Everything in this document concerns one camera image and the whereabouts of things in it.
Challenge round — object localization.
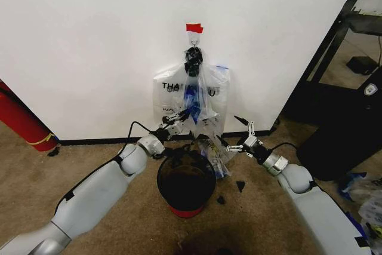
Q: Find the red fire extinguisher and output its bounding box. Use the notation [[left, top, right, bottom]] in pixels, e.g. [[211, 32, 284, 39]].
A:
[[0, 78, 57, 152]]

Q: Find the black desk frame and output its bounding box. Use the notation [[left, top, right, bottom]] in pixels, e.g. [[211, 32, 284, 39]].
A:
[[279, 0, 382, 136]]

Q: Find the red tape strip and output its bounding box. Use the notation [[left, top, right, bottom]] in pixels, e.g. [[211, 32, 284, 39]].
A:
[[185, 23, 205, 34]]

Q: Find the small black box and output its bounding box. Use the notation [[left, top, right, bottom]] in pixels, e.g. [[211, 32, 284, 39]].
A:
[[346, 56, 378, 75]]

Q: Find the black computer tower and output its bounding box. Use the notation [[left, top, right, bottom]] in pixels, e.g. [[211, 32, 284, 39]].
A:
[[297, 66, 382, 182]]

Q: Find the clear bag with blue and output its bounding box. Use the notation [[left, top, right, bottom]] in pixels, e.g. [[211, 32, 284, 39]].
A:
[[182, 66, 221, 136]]

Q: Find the black baseboard strip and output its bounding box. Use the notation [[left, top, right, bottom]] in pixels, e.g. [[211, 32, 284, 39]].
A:
[[57, 128, 278, 146]]

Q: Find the pile of plastic bags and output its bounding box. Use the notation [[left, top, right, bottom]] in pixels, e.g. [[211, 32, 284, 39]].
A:
[[337, 171, 382, 239]]

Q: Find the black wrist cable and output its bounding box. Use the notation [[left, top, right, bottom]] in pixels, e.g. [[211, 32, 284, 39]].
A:
[[113, 121, 161, 166], [270, 142, 299, 156]]

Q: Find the clear printed plastic bag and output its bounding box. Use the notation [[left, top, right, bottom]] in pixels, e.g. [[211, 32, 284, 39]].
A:
[[195, 114, 233, 180]]

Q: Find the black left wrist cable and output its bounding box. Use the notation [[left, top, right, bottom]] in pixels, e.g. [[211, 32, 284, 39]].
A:
[[113, 121, 161, 166]]

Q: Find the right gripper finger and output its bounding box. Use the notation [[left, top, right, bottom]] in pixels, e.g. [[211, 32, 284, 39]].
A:
[[215, 134, 245, 153], [233, 114, 255, 138]]

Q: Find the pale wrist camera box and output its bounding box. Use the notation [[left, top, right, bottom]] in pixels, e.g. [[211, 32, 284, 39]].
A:
[[167, 121, 184, 137], [244, 135, 260, 149]]

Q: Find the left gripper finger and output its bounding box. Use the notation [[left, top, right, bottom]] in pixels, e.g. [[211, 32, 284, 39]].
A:
[[175, 112, 195, 126], [160, 109, 190, 125]]

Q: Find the white thank you bag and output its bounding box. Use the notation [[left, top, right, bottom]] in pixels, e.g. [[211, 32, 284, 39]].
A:
[[152, 63, 232, 136]]

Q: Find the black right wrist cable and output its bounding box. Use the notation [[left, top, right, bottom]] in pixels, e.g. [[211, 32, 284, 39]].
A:
[[270, 142, 299, 156]]

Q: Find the clear zip bag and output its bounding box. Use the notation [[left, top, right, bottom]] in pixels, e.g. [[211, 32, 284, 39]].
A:
[[213, 63, 230, 88]]

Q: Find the black knotted garbage bag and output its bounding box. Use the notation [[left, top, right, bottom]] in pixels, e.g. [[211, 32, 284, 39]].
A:
[[181, 45, 205, 77]]

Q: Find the black trash bin red base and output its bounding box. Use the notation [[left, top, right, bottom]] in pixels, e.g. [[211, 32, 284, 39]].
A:
[[156, 146, 217, 219]]

